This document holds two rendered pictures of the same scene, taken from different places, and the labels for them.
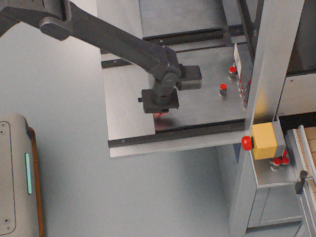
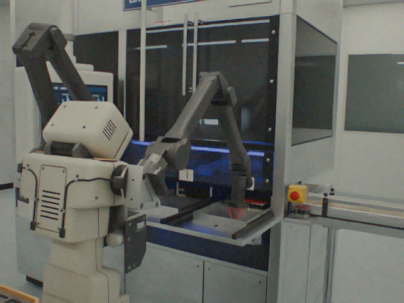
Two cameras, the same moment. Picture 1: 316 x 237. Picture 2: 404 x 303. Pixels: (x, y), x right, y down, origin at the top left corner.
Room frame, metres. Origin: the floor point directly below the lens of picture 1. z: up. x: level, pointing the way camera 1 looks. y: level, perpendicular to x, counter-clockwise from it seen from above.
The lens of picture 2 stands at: (0.09, 1.45, 1.38)
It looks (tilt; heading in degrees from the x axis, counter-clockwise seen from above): 6 degrees down; 302
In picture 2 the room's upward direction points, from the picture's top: 1 degrees clockwise
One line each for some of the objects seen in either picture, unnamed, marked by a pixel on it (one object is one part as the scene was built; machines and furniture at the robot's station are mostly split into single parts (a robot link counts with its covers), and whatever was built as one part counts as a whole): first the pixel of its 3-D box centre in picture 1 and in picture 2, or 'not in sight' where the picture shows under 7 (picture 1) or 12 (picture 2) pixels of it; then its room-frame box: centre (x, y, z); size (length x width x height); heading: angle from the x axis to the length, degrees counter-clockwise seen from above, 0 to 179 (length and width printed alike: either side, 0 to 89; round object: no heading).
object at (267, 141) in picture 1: (265, 140); (298, 193); (0.65, -0.28, 1.00); 0.08 x 0.07 x 0.07; 91
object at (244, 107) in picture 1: (241, 82); (246, 205); (0.90, -0.26, 0.90); 0.18 x 0.02 x 0.05; 1
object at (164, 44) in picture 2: not in sight; (159, 81); (1.44, -0.25, 1.51); 0.47 x 0.01 x 0.59; 1
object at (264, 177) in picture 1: (276, 163); (302, 218); (0.64, -0.32, 0.87); 0.14 x 0.13 x 0.02; 91
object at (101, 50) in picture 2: not in sight; (89, 83); (1.97, -0.23, 1.51); 0.49 x 0.01 x 0.59; 1
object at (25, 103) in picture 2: not in sight; (65, 138); (1.80, 0.08, 1.19); 0.50 x 0.19 x 0.78; 83
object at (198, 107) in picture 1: (205, 88); (236, 211); (0.90, -0.15, 0.90); 0.34 x 0.26 x 0.04; 91
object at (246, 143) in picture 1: (248, 143); (295, 195); (0.65, -0.23, 0.99); 0.04 x 0.04 x 0.04; 1
